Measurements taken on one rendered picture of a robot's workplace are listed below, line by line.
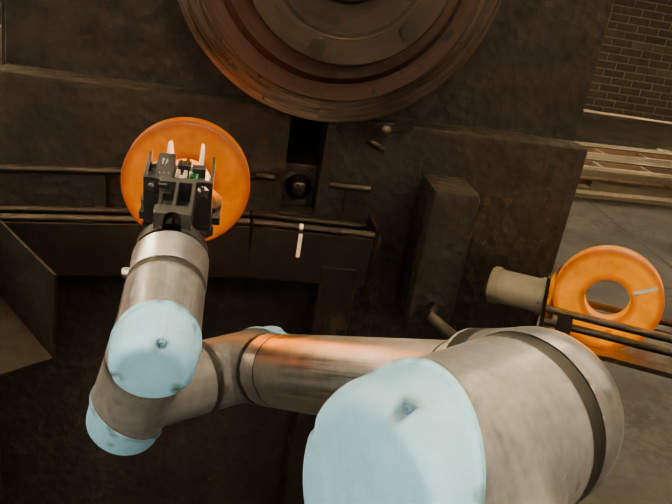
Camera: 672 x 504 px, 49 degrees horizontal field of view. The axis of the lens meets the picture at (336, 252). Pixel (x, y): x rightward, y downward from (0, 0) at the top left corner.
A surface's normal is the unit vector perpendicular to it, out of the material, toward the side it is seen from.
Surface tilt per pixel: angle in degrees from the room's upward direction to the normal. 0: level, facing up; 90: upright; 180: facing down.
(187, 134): 88
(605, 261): 89
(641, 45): 90
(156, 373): 105
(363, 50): 90
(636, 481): 0
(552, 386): 25
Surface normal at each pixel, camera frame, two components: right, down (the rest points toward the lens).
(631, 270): -0.37, 0.29
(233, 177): 0.13, 0.36
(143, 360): 0.07, 0.63
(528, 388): 0.44, -0.66
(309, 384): -0.75, 0.04
